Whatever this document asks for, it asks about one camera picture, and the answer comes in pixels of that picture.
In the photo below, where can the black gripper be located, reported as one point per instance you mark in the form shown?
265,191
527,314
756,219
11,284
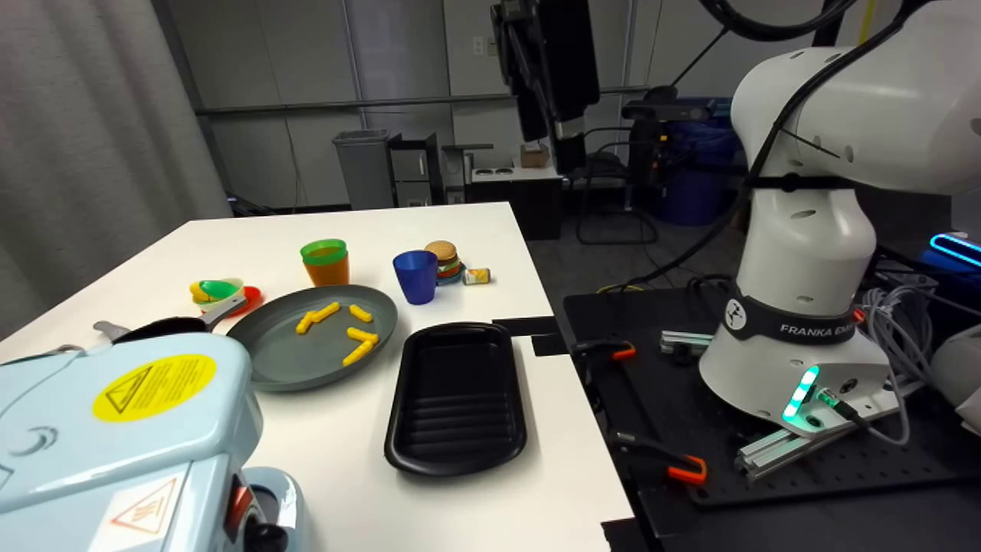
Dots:
554,26

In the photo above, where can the light blue coffeemaker toaster oven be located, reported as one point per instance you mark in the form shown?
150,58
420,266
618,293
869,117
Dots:
103,441

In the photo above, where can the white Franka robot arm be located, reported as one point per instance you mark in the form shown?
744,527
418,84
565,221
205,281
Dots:
807,248

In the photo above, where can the small cardboard box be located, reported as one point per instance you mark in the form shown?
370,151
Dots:
535,157

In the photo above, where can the dark desk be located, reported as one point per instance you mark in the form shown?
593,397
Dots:
522,196

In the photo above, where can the black chair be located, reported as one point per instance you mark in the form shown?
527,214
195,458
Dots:
614,185

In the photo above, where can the blue barrel bin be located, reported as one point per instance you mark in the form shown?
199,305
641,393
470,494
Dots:
699,173

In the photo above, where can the small toy can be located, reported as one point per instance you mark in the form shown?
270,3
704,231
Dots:
479,274

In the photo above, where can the toy burger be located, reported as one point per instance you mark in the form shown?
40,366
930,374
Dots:
442,259

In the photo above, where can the grey cabinet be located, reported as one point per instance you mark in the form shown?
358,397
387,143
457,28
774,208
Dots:
364,170

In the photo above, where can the blue plastic cup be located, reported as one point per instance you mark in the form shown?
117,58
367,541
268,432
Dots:
414,277

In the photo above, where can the black clamp with orange tip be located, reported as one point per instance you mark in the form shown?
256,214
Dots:
601,354
679,470

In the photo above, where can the green plastic cup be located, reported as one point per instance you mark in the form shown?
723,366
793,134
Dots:
322,252

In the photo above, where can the orange plastic cup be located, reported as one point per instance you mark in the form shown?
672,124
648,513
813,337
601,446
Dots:
328,274

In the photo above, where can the yellow toy fry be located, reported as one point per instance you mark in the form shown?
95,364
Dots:
304,323
325,312
361,314
358,354
364,337

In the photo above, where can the black rectangular tray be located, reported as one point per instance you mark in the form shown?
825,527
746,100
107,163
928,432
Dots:
455,400

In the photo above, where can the black perforated base board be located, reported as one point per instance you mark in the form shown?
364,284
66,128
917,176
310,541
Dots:
655,400

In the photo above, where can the red toy plate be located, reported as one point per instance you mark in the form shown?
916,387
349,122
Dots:
246,305

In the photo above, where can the grey round plate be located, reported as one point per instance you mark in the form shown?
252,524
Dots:
294,364

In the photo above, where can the blue lit device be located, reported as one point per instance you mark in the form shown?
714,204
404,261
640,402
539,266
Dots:
955,250

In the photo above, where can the grey curtain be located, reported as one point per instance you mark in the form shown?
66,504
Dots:
94,143

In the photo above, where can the black table bracket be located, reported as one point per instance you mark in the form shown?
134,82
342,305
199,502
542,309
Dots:
527,325

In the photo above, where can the short aluminium rail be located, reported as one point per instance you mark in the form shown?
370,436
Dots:
684,343

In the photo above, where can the long aluminium rail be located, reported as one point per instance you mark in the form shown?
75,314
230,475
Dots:
787,446

